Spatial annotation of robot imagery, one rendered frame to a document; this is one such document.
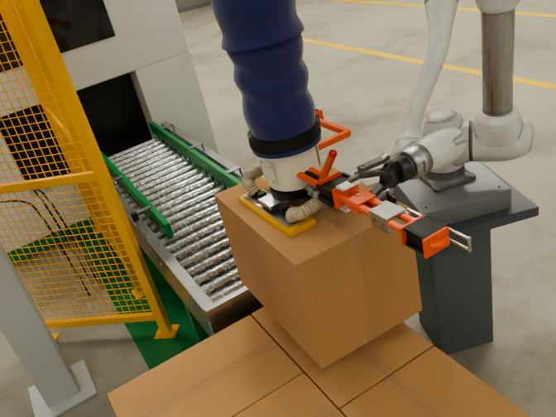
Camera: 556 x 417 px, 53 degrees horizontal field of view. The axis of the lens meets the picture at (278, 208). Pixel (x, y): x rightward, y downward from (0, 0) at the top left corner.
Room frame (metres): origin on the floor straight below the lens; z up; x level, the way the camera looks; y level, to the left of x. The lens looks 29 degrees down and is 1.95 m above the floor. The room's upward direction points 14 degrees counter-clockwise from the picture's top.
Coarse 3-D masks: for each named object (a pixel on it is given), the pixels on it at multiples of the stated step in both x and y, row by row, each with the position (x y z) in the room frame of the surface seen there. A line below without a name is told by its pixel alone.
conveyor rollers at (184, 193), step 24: (144, 144) 3.92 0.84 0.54; (168, 144) 3.81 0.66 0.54; (120, 168) 3.57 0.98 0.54; (144, 168) 3.46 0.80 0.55; (168, 168) 3.35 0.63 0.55; (192, 168) 3.30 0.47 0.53; (120, 192) 3.19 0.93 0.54; (144, 192) 3.08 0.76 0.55; (168, 192) 3.03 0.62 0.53; (192, 192) 2.92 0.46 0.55; (216, 192) 2.87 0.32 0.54; (144, 216) 2.79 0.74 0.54; (168, 216) 2.74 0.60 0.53; (192, 216) 2.63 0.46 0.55; (216, 216) 2.58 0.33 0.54; (168, 240) 2.46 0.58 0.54; (192, 240) 2.42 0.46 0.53; (216, 240) 2.37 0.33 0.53; (192, 264) 2.22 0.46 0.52; (216, 264) 2.17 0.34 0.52; (216, 288) 1.97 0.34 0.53; (240, 288) 1.92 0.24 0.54
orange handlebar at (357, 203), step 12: (324, 120) 1.88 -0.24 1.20; (348, 132) 1.73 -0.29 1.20; (324, 144) 1.69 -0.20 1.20; (312, 168) 1.52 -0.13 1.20; (312, 180) 1.44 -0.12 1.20; (360, 192) 1.30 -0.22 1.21; (348, 204) 1.27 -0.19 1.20; (360, 204) 1.24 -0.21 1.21; (372, 204) 1.24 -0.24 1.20; (408, 216) 1.13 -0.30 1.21; (396, 228) 1.10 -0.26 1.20; (444, 240) 1.00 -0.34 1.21
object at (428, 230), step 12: (420, 216) 1.10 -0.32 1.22; (408, 228) 1.06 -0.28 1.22; (420, 228) 1.05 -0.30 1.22; (432, 228) 1.03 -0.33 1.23; (444, 228) 1.02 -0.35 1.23; (408, 240) 1.06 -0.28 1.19; (420, 240) 1.02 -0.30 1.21; (432, 240) 1.00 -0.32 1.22; (420, 252) 1.02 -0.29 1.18; (432, 252) 1.00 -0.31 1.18
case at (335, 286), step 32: (224, 192) 1.79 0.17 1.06; (224, 224) 1.78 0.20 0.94; (256, 224) 1.51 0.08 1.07; (320, 224) 1.42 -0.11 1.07; (352, 224) 1.37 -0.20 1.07; (256, 256) 1.53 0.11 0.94; (288, 256) 1.29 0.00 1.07; (320, 256) 1.27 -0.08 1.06; (352, 256) 1.31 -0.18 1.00; (384, 256) 1.34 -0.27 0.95; (256, 288) 1.62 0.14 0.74; (288, 288) 1.33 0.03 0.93; (320, 288) 1.26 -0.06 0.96; (352, 288) 1.30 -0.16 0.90; (384, 288) 1.34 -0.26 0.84; (416, 288) 1.38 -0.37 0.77; (288, 320) 1.40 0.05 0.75; (320, 320) 1.25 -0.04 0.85; (352, 320) 1.29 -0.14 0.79; (384, 320) 1.33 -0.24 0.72; (320, 352) 1.24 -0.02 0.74
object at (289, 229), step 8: (264, 192) 1.62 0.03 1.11; (240, 200) 1.68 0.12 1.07; (248, 200) 1.65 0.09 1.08; (256, 200) 1.62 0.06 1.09; (256, 208) 1.58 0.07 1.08; (264, 208) 1.56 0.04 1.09; (280, 208) 1.49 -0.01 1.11; (288, 208) 1.52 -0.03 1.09; (264, 216) 1.52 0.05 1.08; (272, 216) 1.50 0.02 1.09; (280, 216) 1.48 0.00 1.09; (272, 224) 1.47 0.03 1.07; (280, 224) 1.44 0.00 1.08; (288, 224) 1.42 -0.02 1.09; (296, 224) 1.42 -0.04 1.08; (304, 224) 1.41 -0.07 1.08; (312, 224) 1.42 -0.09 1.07; (288, 232) 1.39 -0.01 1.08; (296, 232) 1.40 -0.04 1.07
